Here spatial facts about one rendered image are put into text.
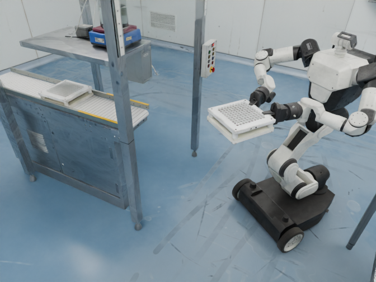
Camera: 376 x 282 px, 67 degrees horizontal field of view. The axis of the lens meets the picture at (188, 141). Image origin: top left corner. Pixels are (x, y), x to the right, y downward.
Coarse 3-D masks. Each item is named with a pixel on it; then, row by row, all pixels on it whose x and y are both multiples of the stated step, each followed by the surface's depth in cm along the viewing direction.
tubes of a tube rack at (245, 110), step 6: (228, 108) 147; (234, 108) 147; (240, 108) 147; (246, 108) 148; (228, 114) 143; (234, 114) 142; (240, 114) 142; (246, 114) 143; (252, 114) 142; (258, 114) 142; (234, 120) 139; (240, 120) 137
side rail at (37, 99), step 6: (6, 90) 201; (12, 90) 199; (24, 96) 195; (30, 96) 192; (42, 102) 190; (48, 102) 187; (54, 102) 186; (60, 108) 184; (66, 108) 181; (72, 108) 181; (78, 114) 179; (84, 114) 176; (96, 120) 174; (102, 120) 171; (114, 126) 170
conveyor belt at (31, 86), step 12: (12, 72) 233; (12, 84) 214; (24, 84) 215; (36, 84) 215; (48, 84) 216; (36, 96) 200; (96, 96) 202; (84, 108) 188; (96, 108) 188; (108, 108) 189; (132, 108) 189; (132, 120) 177
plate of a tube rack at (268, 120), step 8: (224, 104) 152; (216, 112) 144; (224, 120) 139; (256, 120) 139; (264, 120) 139; (272, 120) 139; (232, 128) 133; (240, 128) 133; (248, 128) 134; (256, 128) 137
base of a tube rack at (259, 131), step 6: (210, 120) 149; (216, 120) 147; (216, 126) 145; (222, 126) 143; (264, 126) 143; (222, 132) 141; (228, 132) 139; (246, 132) 139; (252, 132) 139; (258, 132) 139; (264, 132) 141; (228, 138) 137; (240, 138) 135; (246, 138) 137
